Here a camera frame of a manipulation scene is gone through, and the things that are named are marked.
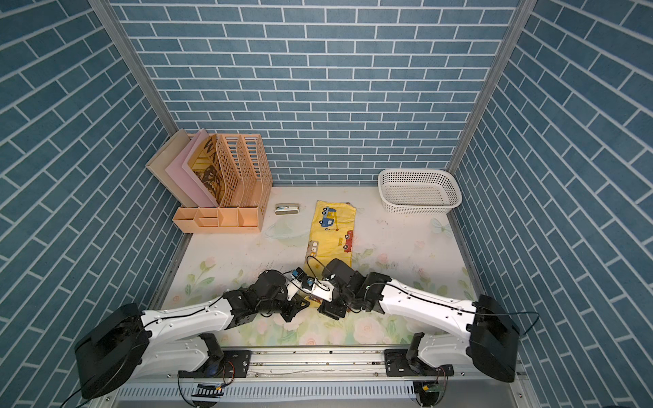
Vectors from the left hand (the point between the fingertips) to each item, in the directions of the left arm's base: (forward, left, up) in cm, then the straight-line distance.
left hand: (313, 308), depth 80 cm
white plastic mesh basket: (+55, -47, -3) cm, 72 cm away
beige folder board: (+42, +55, +24) cm, 73 cm away
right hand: (+1, -4, +5) cm, 6 cm away
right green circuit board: (-21, -35, -4) cm, 41 cm away
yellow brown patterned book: (+49, +44, +16) cm, 68 cm away
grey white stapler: (+43, +14, -2) cm, 45 cm away
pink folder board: (+39, +48, +20) cm, 65 cm away
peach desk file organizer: (+59, +36, -1) cm, 69 cm away
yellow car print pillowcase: (+31, -5, -5) cm, 32 cm away
